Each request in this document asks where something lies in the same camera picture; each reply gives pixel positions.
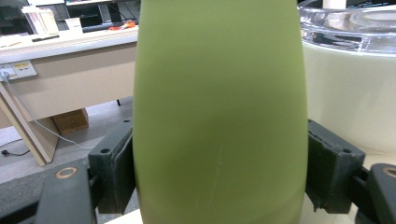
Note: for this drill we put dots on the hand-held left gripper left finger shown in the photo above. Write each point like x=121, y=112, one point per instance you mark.
x=109, y=168

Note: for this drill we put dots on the black keyboard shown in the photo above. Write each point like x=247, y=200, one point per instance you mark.
x=96, y=27

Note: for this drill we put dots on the brown cardboard box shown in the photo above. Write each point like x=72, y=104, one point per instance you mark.
x=71, y=122

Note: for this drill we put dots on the beige office desk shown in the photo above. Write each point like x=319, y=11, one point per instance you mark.
x=77, y=84

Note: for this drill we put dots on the orange object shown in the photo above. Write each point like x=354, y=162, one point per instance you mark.
x=124, y=25

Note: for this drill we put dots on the green plastic bottle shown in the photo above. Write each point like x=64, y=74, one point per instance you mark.
x=218, y=109

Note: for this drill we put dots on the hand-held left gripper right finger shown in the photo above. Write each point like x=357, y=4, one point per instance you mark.
x=333, y=168

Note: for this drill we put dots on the white plastic container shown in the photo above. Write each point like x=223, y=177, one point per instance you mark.
x=42, y=20

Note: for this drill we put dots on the white desk socket panel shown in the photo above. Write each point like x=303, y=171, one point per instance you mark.
x=21, y=69

